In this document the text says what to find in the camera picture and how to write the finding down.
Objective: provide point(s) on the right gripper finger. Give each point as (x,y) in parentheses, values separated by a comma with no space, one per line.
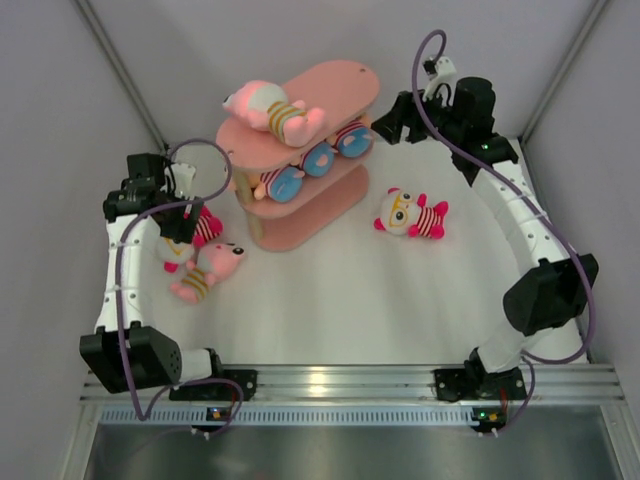
(403,106)
(389,127)

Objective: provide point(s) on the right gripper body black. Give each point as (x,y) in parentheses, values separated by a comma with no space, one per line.
(439,117)

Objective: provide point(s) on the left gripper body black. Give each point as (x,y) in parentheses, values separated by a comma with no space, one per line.
(178,229)

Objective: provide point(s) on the white glasses plush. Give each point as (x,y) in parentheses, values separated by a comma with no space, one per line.
(404,214)
(207,227)

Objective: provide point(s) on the orange-head blue-body plush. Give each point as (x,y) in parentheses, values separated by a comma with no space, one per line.
(353,139)

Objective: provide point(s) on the small pink frog plush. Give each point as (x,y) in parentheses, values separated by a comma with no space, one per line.
(214,263)

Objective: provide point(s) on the large pink frog plush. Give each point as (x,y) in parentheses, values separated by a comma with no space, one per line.
(265,106)

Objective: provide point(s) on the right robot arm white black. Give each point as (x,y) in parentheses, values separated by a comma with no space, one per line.
(555,284)

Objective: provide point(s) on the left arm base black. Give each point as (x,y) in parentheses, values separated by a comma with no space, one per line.
(234,379)

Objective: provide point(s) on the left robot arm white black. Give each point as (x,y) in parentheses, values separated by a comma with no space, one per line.
(146,228)

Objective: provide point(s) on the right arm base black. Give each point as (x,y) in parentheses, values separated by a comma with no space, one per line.
(457,384)

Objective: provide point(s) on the blue plush on shelf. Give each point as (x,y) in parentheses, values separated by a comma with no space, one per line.
(318,160)
(280,185)

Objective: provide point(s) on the pink three-tier shelf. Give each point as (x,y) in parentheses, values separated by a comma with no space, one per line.
(297,150)

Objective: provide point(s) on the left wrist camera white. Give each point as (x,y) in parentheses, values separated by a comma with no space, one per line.
(179,179)

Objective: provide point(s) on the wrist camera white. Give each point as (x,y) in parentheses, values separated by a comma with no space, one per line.
(438,71)
(179,179)

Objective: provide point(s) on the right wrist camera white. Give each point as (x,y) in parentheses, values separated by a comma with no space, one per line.
(438,71)

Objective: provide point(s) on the slotted cable duct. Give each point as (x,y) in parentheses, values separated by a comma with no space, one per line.
(254,415)

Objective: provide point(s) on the aluminium mounting rail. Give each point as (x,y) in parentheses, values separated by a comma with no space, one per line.
(565,384)

